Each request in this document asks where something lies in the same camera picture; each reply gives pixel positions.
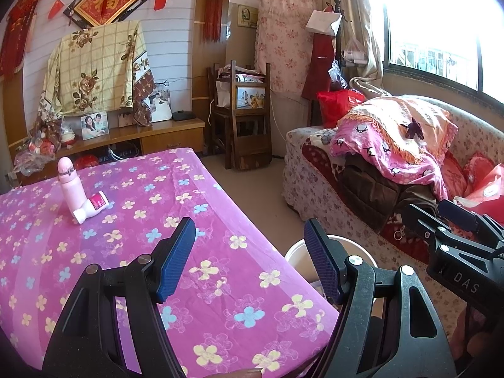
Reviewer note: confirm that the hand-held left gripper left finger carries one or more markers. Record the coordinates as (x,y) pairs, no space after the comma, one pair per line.
(177,260)

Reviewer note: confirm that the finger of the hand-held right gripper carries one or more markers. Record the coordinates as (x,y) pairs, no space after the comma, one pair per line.
(421,220)
(458,210)

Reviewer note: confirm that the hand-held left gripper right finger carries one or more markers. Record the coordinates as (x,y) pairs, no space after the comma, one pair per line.
(321,260)

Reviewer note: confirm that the white bucket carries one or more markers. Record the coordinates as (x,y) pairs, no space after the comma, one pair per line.
(299,258)

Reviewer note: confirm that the person's right hand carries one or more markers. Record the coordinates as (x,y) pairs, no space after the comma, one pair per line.
(478,340)

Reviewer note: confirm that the person's left hand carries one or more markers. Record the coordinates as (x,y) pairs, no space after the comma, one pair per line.
(244,373)

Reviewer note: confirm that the red cushion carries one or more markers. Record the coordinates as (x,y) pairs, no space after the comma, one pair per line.
(488,193)

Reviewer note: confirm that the pink floral tablecloth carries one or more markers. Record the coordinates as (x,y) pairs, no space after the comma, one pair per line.
(118,204)

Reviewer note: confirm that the floral sofa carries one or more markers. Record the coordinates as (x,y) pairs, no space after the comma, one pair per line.
(315,173)

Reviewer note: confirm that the purple hair clip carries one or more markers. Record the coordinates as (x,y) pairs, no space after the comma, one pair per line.
(412,129)

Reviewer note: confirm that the white bottle with magenta label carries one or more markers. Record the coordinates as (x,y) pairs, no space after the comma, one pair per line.
(88,208)

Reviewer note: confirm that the peach fringed cloth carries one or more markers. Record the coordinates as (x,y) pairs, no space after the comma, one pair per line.
(393,118)

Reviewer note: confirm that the pink penguin blanket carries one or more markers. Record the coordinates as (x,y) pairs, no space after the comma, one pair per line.
(354,138)

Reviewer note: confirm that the wooden cabinet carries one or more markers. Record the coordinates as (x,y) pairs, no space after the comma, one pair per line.
(165,138)

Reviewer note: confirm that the pink insulated bottle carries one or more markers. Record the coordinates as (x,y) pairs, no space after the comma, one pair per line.
(73,193)

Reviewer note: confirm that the dark wooden chair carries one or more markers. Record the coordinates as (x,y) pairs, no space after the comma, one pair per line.
(252,141)

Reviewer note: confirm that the red shopping bag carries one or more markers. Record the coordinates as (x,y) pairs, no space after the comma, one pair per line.
(334,106)

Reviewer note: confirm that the small black box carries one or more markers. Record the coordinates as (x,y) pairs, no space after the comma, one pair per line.
(183,115)

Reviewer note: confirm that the large wedding photo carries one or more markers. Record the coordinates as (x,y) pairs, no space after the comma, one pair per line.
(160,106)

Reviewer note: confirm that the framed couple photo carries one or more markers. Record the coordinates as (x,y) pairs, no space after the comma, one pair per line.
(94,126)

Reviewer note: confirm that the pile of clear plastic bags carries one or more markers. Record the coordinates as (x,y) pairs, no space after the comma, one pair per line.
(39,149)

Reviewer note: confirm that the clear plastic bag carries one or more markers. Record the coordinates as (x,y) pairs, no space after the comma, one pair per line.
(354,53)

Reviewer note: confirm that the window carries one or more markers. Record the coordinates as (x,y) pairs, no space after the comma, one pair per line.
(433,27)

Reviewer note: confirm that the dark red garment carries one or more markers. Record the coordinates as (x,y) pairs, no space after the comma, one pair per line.
(321,63)

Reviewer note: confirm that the air conditioner with floral cover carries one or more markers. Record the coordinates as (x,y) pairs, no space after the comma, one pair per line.
(283,47)

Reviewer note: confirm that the yellow plaid floral cloth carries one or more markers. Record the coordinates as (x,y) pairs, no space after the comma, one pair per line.
(94,59)

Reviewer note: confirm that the white paper bag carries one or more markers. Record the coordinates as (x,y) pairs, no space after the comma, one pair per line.
(323,23)

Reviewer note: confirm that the beige curtain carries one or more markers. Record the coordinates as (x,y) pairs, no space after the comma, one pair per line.
(362,8)

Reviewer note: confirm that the red knot with tassels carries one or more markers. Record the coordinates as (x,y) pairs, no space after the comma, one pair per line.
(214,8)

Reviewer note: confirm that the small red flag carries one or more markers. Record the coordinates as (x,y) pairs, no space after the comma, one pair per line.
(56,8)
(160,0)

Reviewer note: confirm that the long red knot ornament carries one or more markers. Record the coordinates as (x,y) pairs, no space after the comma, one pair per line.
(15,39)

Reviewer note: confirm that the small wooden photo frame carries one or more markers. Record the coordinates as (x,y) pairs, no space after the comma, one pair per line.
(126,120)

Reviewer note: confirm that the small framed wall picture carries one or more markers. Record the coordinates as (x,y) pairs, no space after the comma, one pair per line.
(248,15)

